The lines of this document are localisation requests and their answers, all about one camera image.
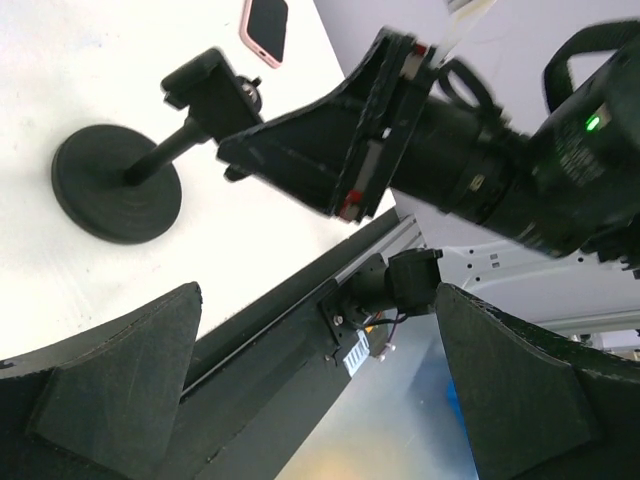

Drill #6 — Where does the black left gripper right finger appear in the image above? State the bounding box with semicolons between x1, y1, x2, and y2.
436;284;639;479

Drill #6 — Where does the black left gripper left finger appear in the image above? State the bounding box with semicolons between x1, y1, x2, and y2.
1;282;202;479

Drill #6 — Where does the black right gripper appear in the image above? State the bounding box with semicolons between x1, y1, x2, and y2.
217;29;436;223

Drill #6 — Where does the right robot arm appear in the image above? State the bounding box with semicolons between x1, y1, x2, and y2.
217;18;639;271

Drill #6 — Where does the pink-cased phone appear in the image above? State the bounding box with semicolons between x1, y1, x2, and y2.
239;0;289;69

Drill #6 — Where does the black round-base phone stand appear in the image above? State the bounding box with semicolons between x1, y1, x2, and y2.
51;48;262;245

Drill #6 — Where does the white slotted cable duct right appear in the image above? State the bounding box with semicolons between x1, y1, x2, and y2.
343;330;370;378

